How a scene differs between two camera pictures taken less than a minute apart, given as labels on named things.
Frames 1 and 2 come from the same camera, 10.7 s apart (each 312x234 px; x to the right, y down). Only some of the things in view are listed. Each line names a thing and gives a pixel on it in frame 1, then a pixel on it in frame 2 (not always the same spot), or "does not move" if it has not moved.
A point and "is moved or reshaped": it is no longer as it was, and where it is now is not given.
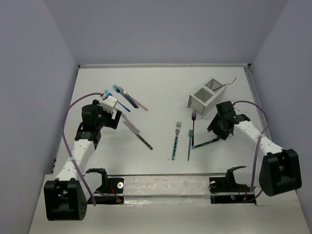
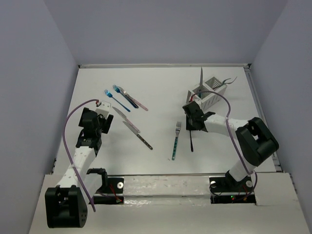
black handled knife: [135, 132] does not move
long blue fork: [118, 89] does not move
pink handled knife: [132, 125] does not move
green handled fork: [177, 129] does not move
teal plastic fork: [190, 133] → [222, 84]
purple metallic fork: [193, 117] is moved or reshaped
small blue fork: [108, 94] does not move
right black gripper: [213, 126] → [189, 127]
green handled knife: [205, 143] → [201, 81]
